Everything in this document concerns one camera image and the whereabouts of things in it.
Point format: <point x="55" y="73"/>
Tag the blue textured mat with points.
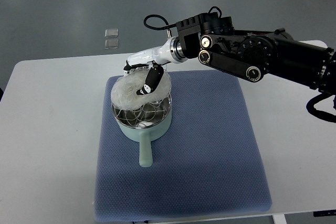
<point x="208" y="161"/>

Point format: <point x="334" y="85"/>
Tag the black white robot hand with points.
<point x="155" y="58"/>

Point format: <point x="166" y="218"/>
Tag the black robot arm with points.
<point x="212" y="39"/>

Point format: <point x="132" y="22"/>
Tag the lower clear floor tile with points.
<point x="111" y="43"/>

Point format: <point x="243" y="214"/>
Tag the white vermicelli nest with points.
<point x="124" y="96"/>

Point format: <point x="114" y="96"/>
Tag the clear floor tile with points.
<point x="111" y="43"/>
<point x="111" y="32"/>

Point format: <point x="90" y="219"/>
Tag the mint green steel pot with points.
<point x="145" y="125"/>

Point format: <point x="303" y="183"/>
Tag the upper clear floor tile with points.
<point x="111" y="32"/>

